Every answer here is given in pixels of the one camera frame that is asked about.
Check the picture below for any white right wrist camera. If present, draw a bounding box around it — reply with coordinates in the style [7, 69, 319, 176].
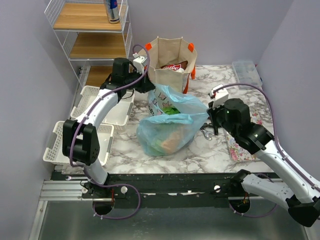
[208, 84, 229, 109]

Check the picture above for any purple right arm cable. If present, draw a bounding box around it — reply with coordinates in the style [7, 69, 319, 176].
[212, 83, 320, 218]

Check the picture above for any beige canvas tote bag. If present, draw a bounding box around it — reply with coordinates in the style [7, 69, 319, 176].
[145, 37, 198, 94]

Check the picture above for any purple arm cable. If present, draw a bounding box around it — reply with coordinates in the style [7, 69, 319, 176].
[212, 83, 320, 218]
[69, 44, 151, 221]

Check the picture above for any silver open-end wrench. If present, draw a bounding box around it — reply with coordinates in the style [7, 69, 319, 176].
[200, 127, 214, 141]

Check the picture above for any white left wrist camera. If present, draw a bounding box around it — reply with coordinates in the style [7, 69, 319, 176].
[132, 52, 148, 74]

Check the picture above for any white perforated basket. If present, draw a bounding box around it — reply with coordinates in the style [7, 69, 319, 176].
[42, 121, 115, 167]
[70, 85, 135, 133]

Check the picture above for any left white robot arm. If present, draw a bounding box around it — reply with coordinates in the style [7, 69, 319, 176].
[62, 55, 155, 198]

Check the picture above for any blue plastic grocery bag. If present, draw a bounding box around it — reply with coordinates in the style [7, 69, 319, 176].
[136, 84, 209, 157]

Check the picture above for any black pipe tee fitting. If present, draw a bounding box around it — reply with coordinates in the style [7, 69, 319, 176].
[202, 122, 221, 135]

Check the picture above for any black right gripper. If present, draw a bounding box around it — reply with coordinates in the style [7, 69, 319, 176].
[207, 97, 238, 137]

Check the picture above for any white perforated basket front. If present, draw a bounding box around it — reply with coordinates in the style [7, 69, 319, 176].
[42, 121, 115, 167]

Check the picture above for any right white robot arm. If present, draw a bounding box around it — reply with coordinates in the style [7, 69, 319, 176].
[207, 98, 320, 228]

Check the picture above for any aluminium rail frame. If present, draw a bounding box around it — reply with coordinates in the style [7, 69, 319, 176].
[30, 172, 320, 240]

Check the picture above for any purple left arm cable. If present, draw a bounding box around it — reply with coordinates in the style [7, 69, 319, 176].
[69, 44, 151, 221]

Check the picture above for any silver blue drink can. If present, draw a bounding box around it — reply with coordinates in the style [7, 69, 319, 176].
[103, 0, 120, 24]

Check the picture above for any red white snack packet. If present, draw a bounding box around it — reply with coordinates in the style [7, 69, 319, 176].
[160, 60, 188, 74]

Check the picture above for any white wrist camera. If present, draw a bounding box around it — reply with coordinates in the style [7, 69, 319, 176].
[132, 52, 148, 74]
[208, 84, 229, 109]

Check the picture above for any floral pattern tray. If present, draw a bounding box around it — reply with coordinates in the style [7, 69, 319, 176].
[226, 109, 263, 163]

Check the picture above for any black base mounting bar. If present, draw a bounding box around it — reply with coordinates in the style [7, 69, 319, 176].
[81, 171, 261, 210]

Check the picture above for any green lettuce leaf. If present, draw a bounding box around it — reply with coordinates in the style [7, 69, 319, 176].
[162, 106, 180, 115]

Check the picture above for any clear plastic organizer box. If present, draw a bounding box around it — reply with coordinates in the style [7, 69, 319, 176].
[232, 59, 263, 89]

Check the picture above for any white perforated basket rear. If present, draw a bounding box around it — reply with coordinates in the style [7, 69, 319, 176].
[70, 85, 135, 133]

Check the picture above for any white wire shelf rack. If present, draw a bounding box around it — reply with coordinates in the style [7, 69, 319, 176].
[44, 0, 133, 88]

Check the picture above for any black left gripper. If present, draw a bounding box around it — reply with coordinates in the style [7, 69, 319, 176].
[123, 68, 155, 94]

